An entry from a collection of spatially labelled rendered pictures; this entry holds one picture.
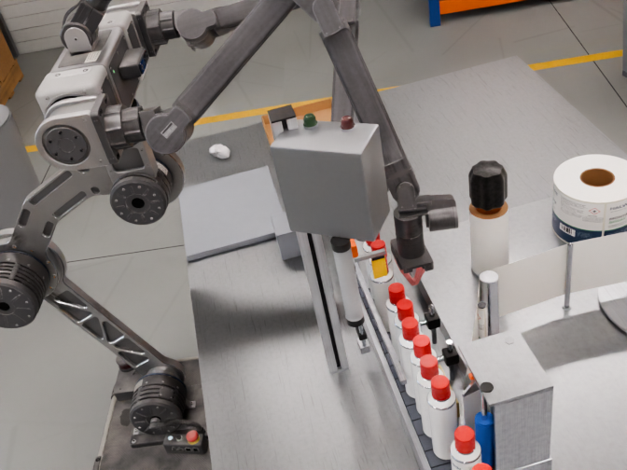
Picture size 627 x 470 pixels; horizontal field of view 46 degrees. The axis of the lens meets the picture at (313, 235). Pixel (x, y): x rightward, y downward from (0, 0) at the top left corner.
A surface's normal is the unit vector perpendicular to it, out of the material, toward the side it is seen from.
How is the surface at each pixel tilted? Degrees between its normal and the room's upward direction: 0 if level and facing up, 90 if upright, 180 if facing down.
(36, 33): 90
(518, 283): 90
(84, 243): 0
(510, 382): 0
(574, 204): 90
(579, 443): 0
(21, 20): 90
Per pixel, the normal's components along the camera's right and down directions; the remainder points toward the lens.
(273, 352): -0.17, -0.77
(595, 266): 0.11, 0.61
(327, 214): -0.38, 0.63
